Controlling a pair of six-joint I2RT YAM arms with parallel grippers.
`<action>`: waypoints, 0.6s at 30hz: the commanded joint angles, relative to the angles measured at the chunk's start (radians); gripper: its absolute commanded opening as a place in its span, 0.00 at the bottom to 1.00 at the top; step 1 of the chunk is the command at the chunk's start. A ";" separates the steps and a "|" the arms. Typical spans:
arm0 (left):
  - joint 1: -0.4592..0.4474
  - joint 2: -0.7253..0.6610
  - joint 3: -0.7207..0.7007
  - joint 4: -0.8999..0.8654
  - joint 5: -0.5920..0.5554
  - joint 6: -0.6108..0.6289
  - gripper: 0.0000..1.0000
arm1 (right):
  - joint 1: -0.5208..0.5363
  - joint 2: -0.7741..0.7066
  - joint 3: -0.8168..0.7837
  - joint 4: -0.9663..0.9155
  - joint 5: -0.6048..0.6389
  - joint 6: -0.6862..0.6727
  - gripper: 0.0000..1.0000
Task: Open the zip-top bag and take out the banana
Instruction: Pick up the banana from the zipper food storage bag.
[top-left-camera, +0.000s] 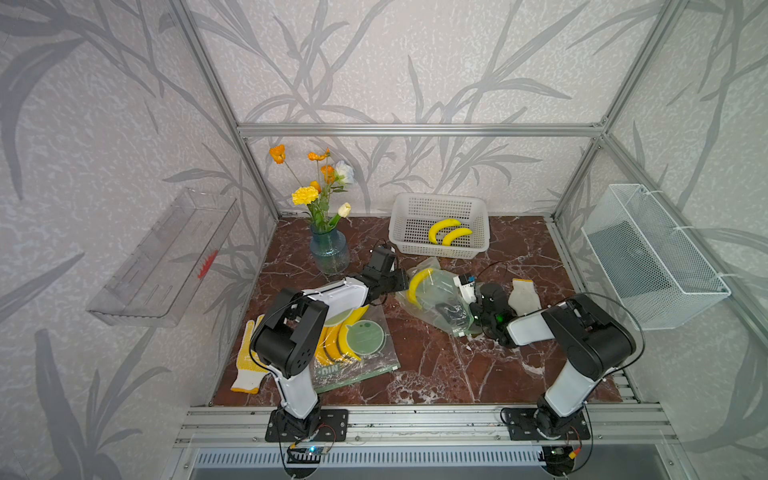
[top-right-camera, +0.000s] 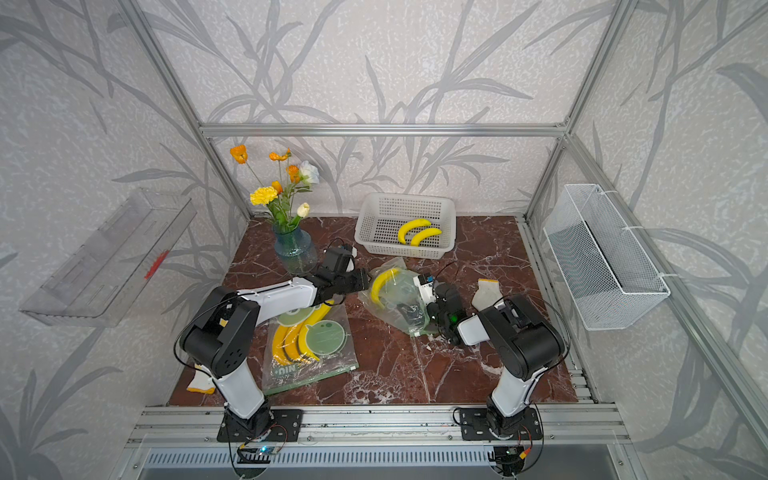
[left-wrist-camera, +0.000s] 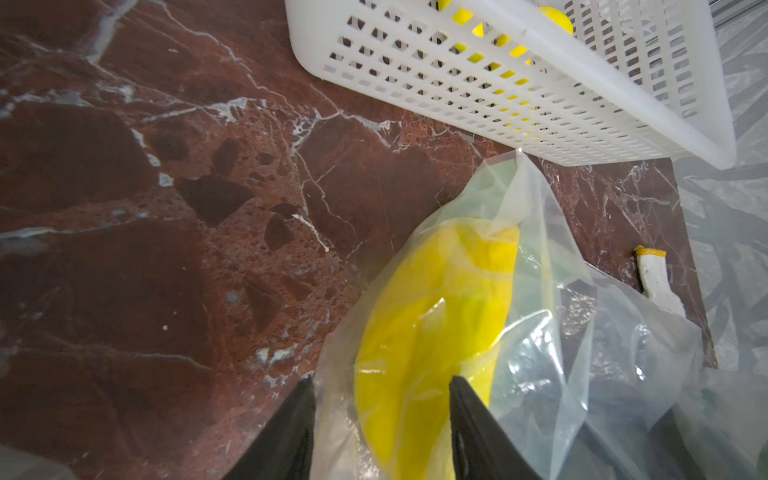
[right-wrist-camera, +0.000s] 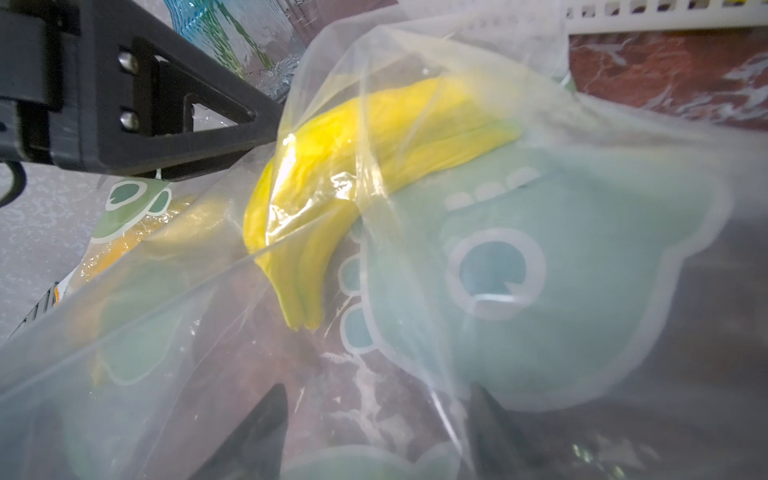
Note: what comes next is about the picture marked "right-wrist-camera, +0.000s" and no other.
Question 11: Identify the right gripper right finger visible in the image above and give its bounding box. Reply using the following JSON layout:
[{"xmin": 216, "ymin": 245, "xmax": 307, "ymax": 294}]
[{"xmin": 467, "ymin": 382, "xmax": 563, "ymax": 479}]

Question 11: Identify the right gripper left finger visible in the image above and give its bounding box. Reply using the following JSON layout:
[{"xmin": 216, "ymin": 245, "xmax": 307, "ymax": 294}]
[{"xmin": 190, "ymin": 384, "xmax": 289, "ymax": 479}]

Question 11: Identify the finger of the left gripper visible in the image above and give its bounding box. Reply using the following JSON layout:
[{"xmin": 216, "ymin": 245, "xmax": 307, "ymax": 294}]
[{"xmin": 1, "ymin": 1, "xmax": 282, "ymax": 180}]

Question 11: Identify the zip-top bag with bananas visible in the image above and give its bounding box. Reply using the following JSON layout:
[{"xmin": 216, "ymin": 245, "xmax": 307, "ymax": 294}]
[
  {"xmin": 57, "ymin": 174, "xmax": 226, "ymax": 300},
  {"xmin": 1, "ymin": 2, "xmax": 767, "ymax": 479}
]

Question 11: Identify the white plastic basket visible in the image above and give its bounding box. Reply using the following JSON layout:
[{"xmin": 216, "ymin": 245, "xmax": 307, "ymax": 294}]
[{"xmin": 562, "ymin": 0, "xmax": 767, "ymax": 35}]

